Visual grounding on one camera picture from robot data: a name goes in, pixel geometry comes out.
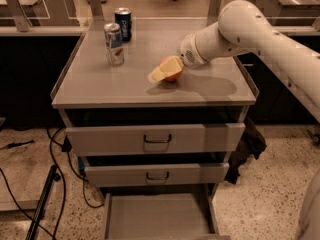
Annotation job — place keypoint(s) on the dark cloth on floor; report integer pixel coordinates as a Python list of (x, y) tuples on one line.
[(252, 143)]

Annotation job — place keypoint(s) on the bottom grey drawer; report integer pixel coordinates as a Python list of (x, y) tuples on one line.
[(174, 216)]

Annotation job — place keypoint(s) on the grey drawer cabinet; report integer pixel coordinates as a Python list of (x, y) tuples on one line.
[(92, 93)]

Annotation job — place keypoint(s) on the grey back workbench right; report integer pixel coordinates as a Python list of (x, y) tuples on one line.
[(289, 12)]

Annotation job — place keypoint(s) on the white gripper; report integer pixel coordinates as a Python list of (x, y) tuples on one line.
[(187, 53)]

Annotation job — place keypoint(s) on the grey workbench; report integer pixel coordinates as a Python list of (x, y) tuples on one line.
[(289, 12), (42, 12)]

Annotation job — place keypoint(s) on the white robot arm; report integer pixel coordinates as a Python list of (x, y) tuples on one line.
[(241, 28)]

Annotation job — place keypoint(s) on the black bar on floor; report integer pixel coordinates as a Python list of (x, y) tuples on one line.
[(35, 222)]

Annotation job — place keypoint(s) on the blue pepsi can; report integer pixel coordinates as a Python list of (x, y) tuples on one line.
[(123, 19)]

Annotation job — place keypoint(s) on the silver soda can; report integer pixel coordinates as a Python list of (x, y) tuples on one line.
[(113, 40)]

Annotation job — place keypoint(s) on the grey back workbench left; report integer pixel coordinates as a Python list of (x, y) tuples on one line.
[(42, 12)]

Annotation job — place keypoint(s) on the grey drawer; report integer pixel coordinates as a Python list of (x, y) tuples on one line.
[(163, 174), (154, 139), (174, 216)]

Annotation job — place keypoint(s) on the top grey drawer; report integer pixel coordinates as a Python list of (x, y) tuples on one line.
[(154, 139)]

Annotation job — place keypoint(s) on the middle grey drawer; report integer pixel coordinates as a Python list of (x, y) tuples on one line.
[(163, 174)]

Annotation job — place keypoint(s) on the orange fruit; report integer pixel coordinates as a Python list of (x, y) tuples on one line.
[(171, 67)]

